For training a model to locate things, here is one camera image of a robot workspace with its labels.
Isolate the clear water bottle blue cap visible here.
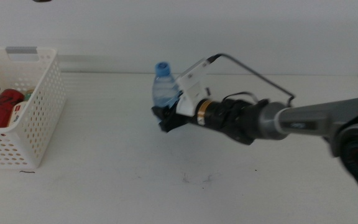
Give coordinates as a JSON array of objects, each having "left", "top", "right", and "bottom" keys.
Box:
[{"left": 152, "top": 61, "right": 183, "bottom": 121}]

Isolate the yellow tea bottle green label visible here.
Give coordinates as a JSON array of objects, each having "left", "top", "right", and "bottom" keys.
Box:
[{"left": 7, "top": 89, "right": 37, "bottom": 127}]

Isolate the red soda can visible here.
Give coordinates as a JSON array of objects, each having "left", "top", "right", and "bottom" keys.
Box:
[{"left": 0, "top": 88, "right": 25, "bottom": 129}]

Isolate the white perforated plastic basket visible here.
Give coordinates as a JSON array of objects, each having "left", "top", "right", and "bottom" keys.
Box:
[{"left": 0, "top": 46, "right": 68, "bottom": 170}]

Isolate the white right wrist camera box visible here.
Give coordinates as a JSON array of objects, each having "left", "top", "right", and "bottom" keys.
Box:
[{"left": 175, "top": 57, "right": 212, "bottom": 118}]

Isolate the black right camera cable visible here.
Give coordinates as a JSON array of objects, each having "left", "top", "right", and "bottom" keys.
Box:
[{"left": 206, "top": 53, "right": 296, "bottom": 108}]

